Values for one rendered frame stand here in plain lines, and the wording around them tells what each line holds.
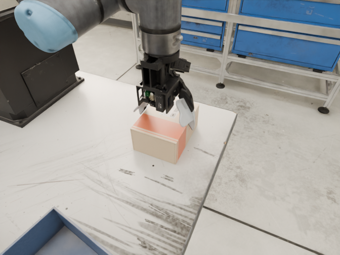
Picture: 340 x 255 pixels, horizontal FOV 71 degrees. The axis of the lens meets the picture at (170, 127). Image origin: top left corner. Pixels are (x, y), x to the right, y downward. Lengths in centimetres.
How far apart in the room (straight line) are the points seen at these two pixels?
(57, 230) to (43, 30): 36
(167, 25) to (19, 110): 51
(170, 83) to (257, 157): 119
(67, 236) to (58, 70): 51
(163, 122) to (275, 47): 149
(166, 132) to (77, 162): 24
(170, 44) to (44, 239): 42
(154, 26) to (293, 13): 153
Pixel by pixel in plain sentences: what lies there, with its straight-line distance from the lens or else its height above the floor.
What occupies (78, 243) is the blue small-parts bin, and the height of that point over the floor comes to 70.
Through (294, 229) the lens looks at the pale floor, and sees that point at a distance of 141.
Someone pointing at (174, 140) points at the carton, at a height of 78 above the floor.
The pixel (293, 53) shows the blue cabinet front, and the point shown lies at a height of 40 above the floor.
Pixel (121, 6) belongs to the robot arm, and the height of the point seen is 104.
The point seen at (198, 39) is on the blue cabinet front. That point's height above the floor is 38.
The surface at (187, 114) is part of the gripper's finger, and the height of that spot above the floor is 81.
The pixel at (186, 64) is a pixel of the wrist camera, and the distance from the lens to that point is 57.
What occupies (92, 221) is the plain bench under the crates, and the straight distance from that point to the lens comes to 53.
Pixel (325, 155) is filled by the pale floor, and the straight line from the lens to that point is 182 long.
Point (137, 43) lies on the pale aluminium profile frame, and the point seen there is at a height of 26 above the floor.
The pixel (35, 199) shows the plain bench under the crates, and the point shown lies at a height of 70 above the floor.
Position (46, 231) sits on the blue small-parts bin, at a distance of 52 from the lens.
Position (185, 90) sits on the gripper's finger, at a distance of 52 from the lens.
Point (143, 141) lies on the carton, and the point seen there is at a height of 75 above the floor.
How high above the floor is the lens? 116
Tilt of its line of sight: 43 degrees down
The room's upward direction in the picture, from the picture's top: straight up
